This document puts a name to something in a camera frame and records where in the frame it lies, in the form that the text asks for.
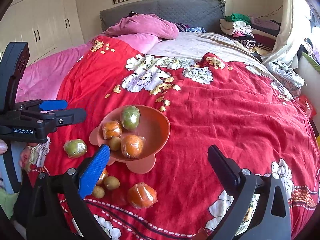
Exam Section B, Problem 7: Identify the wrapped orange bowl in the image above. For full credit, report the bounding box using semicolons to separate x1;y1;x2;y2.
120;134;145;158
102;120;122;140

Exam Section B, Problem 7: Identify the cream curtain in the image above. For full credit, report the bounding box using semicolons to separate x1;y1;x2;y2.
262;0;307;66

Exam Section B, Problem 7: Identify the person's left hand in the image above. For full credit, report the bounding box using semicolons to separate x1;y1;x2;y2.
0;139;38;168

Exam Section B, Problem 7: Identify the cream wardrobe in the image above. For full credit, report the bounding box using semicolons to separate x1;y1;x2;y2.
1;0;84;64

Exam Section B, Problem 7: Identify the beige bed sheet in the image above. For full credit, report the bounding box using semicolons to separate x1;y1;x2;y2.
148;32;293;100

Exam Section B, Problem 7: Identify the grey padded headboard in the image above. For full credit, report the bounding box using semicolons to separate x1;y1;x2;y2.
100;0;226;34

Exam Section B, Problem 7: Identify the pink pillow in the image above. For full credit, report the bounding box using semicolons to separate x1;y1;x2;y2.
104;14;179;40

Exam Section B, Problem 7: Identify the pile of folded clothes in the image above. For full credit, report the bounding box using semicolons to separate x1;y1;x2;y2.
220;13;282;55

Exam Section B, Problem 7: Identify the red plastic bag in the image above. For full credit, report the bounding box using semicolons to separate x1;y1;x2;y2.
295;94;317;119

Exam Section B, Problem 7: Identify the crumpled patterned cloth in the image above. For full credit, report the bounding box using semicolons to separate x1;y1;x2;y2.
265;61;305;98

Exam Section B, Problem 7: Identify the wrapped orange bowl front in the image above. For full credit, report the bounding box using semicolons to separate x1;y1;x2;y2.
120;134;145;158

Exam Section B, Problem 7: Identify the red floral bedspread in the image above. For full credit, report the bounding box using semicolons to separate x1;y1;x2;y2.
29;36;319;239

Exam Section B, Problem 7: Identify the wrapped orange bowl left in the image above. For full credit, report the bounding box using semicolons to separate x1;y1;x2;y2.
102;120;122;140

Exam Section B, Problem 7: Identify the pink footed fruit bowl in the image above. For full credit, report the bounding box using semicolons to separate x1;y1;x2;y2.
89;105;170;174

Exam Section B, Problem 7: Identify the pink blanket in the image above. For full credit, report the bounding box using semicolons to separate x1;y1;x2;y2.
16;34;105;102

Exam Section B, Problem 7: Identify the green fruit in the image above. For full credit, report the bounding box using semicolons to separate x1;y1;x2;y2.
63;139;87;159
120;105;140;131

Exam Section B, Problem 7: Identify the wrapped green fruit in bowl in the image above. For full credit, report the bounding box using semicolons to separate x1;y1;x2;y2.
120;105;140;131

